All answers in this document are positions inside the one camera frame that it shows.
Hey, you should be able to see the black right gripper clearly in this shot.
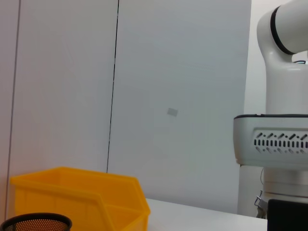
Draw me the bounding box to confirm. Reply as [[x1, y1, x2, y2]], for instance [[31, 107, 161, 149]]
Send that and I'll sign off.
[[267, 198, 308, 231]]

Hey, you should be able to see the black mesh pen holder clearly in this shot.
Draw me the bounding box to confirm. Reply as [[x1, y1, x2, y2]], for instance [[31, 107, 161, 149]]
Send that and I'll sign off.
[[0, 213, 73, 231]]

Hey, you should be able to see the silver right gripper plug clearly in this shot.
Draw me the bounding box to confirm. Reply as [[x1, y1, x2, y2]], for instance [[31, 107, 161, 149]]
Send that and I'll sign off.
[[254, 190, 268, 217]]

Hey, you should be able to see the yellow plastic bin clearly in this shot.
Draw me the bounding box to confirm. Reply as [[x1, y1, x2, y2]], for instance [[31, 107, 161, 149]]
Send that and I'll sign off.
[[10, 167, 152, 231]]

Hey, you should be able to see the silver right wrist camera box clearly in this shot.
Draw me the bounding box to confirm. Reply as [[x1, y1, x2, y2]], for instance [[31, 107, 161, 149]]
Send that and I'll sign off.
[[232, 114, 308, 168]]

